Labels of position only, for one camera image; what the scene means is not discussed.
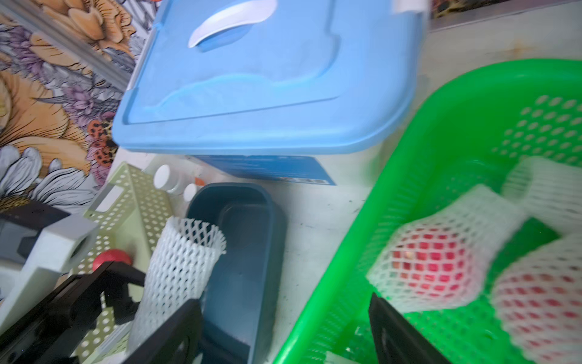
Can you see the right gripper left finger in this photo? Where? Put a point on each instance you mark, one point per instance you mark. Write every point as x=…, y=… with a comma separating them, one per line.
x=175, y=341

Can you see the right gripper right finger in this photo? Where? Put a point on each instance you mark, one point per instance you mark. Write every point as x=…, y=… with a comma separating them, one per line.
x=396, y=341

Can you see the pale green perforated basket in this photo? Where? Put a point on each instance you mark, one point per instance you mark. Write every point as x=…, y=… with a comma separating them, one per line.
x=132, y=224

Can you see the small white bottle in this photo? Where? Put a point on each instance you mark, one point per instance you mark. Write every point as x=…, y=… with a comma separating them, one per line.
x=189, y=192

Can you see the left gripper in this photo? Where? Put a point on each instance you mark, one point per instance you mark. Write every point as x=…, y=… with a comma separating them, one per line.
x=52, y=331

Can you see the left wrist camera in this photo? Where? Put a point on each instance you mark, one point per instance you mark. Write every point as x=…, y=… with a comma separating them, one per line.
x=39, y=244

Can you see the blue lidded storage box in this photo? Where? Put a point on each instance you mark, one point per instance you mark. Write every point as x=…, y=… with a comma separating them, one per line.
x=296, y=91

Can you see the white pill bottle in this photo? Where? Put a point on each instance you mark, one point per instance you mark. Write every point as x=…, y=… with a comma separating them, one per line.
x=168, y=179

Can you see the bright green perforated basket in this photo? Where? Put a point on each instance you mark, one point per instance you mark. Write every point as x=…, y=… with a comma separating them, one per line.
x=471, y=130

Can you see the netted apple in basket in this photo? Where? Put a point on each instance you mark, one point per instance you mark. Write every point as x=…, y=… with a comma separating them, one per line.
x=538, y=301
x=548, y=191
x=442, y=261

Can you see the netted red apple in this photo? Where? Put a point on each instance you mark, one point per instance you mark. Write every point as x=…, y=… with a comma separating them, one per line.
x=113, y=255

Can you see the dark teal plastic tray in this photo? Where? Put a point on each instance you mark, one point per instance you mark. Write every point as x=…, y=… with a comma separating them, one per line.
x=240, y=301

